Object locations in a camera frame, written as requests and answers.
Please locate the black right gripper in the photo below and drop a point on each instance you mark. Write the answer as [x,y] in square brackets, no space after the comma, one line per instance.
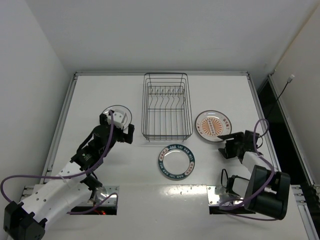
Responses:
[236,144]

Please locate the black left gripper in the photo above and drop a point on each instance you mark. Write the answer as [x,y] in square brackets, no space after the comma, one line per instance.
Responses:
[119,132]

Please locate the orange sunburst white plate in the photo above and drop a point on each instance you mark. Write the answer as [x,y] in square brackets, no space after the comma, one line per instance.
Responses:
[210,124]

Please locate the green rimmed white plate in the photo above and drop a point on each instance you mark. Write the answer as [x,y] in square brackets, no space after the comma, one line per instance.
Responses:
[176,162]

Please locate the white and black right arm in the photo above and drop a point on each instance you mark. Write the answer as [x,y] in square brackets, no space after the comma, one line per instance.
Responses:
[266,192]

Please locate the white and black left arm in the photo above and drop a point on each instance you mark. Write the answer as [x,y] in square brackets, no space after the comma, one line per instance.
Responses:
[75,183]

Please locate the clear glass plate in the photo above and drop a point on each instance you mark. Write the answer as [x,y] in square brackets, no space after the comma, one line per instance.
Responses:
[123,108]

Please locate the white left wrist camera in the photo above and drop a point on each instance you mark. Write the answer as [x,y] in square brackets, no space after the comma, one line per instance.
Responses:
[120,118]

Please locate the grey wire dish rack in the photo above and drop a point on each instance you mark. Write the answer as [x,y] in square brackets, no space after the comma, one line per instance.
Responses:
[166,107]

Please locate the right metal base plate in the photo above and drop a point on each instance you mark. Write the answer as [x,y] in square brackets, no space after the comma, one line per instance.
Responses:
[217,195]

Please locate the metal base plate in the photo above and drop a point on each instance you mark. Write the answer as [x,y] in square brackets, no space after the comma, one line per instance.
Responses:
[97,197]
[217,195]

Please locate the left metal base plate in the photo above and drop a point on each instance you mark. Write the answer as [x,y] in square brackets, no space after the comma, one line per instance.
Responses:
[97,197]

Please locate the aluminium table frame rail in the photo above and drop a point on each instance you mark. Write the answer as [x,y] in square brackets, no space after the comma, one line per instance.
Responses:
[151,206]

